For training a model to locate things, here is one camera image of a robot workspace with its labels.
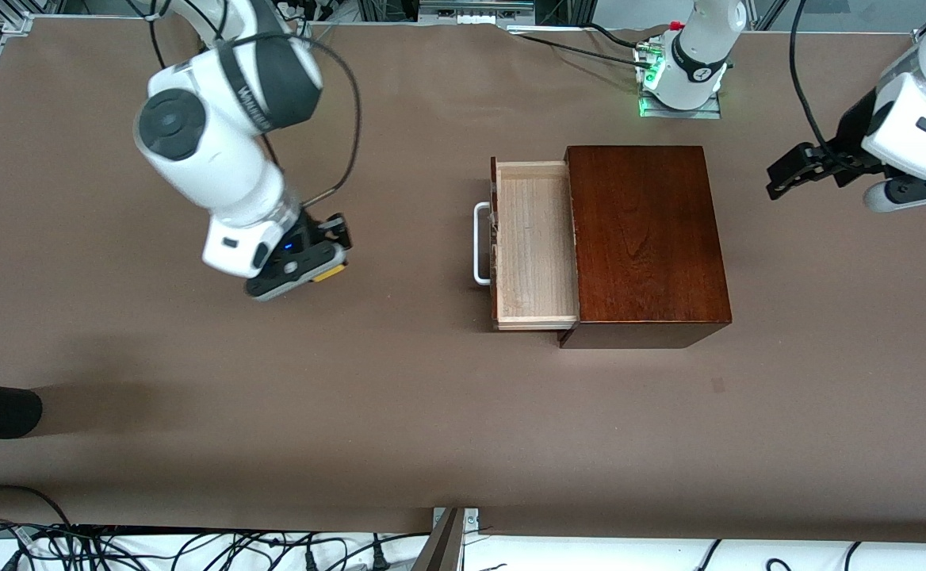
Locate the brown paper table cover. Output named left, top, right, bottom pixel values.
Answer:
left=0, top=17, right=926, bottom=544

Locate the aluminium rail with sockets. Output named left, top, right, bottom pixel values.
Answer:
left=418, top=0, right=537, bottom=25

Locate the black looped cable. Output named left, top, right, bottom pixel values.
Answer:
left=0, top=485, right=75, bottom=531

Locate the metal table bracket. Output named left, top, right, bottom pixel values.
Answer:
left=411, top=508, right=480, bottom=571

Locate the thick black cable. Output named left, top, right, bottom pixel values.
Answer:
left=511, top=30, right=645, bottom=68

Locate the dark brown wooden cabinet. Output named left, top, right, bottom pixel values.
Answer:
left=556, top=145, right=733, bottom=350

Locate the thin black cable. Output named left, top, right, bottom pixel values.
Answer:
left=586, top=22, right=674, bottom=50

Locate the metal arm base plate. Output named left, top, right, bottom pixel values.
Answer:
left=639, top=44, right=724, bottom=120

